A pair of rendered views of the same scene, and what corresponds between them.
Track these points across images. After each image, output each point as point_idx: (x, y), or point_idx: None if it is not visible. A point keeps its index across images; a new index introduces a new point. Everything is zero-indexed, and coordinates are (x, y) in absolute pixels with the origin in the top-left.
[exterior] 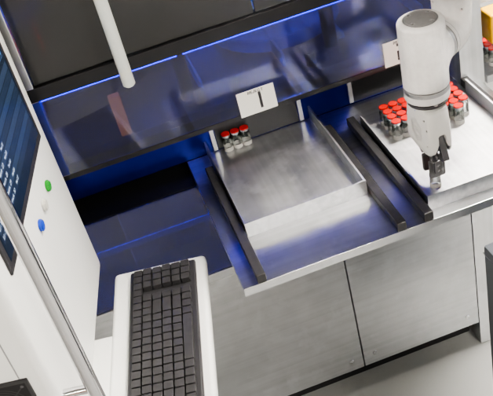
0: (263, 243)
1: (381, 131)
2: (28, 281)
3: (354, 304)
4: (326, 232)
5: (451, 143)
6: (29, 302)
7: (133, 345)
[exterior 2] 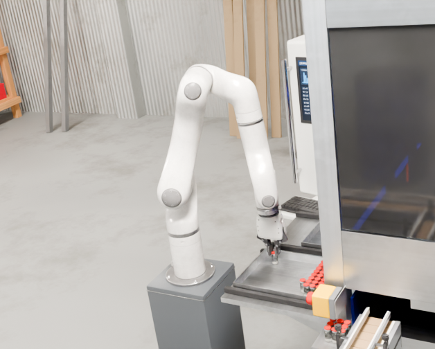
0: (316, 222)
1: None
2: (310, 134)
3: None
4: (297, 234)
5: (258, 234)
6: (305, 136)
7: None
